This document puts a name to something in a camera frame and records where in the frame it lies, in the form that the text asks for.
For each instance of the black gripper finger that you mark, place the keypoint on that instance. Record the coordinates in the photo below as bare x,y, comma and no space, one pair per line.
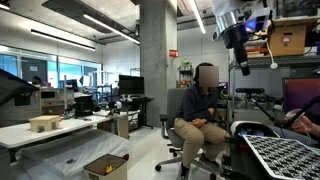
244,66

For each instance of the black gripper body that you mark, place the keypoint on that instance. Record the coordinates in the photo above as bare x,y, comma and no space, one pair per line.
235,38

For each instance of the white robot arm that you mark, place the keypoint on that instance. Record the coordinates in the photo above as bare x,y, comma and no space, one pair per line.
236,21

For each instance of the operator hand at right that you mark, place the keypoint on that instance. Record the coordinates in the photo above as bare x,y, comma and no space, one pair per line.
304,125

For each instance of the cardboard box on shelf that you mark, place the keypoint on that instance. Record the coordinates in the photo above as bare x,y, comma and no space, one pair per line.
288,40

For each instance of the red screen monitor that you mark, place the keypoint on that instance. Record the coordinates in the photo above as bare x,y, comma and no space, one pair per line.
299,91

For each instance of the seated person in dark sweater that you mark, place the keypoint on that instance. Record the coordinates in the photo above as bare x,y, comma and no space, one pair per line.
195,121

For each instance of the grey office chair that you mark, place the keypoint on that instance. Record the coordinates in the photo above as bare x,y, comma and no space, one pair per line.
174,99

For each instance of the checkered calibration board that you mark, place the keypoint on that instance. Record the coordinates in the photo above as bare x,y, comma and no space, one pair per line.
285,159

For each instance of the black computer monitor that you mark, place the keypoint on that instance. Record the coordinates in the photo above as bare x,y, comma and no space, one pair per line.
131,84

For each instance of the black printer on table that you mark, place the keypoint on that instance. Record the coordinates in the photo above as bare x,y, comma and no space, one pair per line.
84,106

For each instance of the beige bin with toys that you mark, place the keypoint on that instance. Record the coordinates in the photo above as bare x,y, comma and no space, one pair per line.
107,167

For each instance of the beige lab instrument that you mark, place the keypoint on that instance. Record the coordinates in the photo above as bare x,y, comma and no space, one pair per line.
55,100

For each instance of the small wooden block box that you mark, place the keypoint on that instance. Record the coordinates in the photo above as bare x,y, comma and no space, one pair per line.
44,123

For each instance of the black tilted panel left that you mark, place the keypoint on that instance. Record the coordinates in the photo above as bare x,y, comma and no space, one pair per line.
11,86

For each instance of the white work table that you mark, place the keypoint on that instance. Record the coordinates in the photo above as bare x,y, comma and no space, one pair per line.
19,135

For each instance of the black stereo camera on tripod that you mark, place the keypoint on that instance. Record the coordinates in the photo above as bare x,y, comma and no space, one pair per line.
250,90

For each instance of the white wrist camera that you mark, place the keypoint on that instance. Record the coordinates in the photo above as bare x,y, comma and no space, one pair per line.
258,19

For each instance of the metal wire shelf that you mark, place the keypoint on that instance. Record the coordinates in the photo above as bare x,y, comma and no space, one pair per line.
274,62

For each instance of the red wall sign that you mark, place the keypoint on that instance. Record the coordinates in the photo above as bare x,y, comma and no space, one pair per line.
173,53

